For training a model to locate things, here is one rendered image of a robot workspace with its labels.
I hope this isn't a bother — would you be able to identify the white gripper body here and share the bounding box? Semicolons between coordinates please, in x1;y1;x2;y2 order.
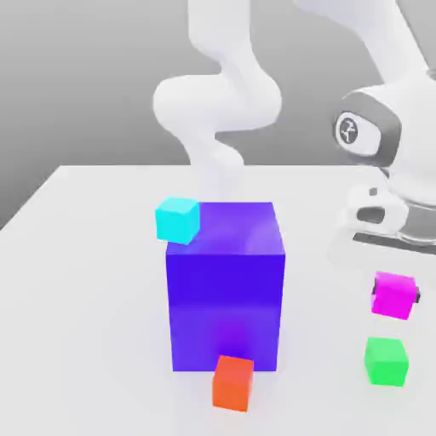
327;230;436;276

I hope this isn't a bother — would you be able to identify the small magenta cube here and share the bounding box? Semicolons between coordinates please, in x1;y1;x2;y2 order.
370;271;417;321

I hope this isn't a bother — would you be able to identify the small green cube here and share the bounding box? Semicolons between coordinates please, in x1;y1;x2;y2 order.
364;336;410;388

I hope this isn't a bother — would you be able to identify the small orange cube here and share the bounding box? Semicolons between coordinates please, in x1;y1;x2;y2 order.
211;354;255;414

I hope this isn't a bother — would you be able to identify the small cyan cube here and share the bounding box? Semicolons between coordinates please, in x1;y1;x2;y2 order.
154;196;202;246

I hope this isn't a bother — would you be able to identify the large blue box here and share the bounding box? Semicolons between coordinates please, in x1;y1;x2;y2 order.
165;201;286;373

